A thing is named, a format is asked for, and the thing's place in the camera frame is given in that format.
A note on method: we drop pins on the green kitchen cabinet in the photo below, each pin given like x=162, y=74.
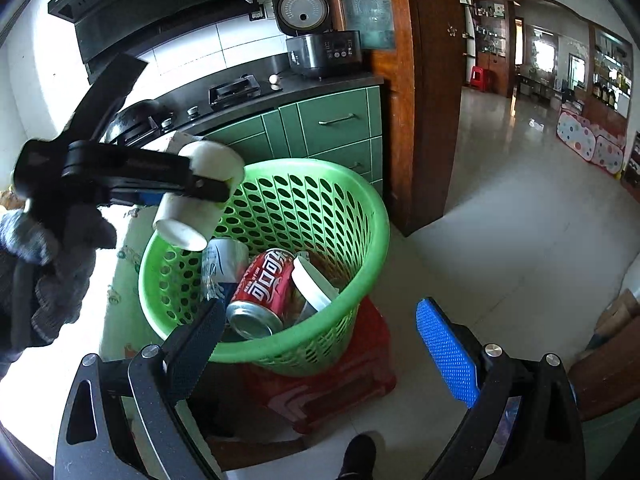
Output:
x=330, y=120

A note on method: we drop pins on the person's black shoe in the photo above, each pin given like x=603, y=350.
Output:
x=357, y=455

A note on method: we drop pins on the colourful dotted play fence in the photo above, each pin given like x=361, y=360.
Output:
x=585, y=140

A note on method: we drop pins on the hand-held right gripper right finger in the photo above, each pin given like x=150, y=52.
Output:
x=447, y=355

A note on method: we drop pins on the red soda can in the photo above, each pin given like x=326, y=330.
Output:
x=265, y=285

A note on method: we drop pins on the wooden display shelf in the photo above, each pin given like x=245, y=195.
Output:
x=492, y=45

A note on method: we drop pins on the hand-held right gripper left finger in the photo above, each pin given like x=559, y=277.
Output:
x=197, y=345

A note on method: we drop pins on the black range hood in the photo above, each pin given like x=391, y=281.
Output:
x=150, y=5

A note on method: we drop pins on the cardboard box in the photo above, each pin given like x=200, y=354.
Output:
x=617, y=315

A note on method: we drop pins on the printed white tablecloth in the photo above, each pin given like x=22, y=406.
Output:
x=125, y=270

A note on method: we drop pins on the small red plastic stool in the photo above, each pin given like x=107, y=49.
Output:
x=480, y=77

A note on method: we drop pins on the black wok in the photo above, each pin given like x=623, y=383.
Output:
x=135, y=120

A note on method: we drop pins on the green plastic basket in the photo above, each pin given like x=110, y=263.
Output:
x=310, y=200

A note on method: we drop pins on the white egg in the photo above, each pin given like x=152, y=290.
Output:
x=274, y=79

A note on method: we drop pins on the wall socket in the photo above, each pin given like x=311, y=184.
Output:
x=257, y=12

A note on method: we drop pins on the black gas stove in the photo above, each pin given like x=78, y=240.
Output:
x=235, y=91

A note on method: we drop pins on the blue and white can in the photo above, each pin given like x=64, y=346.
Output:
x=222, y=265

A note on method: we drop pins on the person's left hand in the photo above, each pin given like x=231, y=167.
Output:
x=65, y=270

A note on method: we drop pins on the black rice cooker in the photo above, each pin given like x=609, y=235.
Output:
x=320, y=52

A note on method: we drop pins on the white paper cup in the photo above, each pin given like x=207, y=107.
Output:
x=200, y=215

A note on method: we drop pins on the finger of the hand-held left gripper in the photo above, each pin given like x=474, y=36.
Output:
x=130, y=162
x=147, y=198

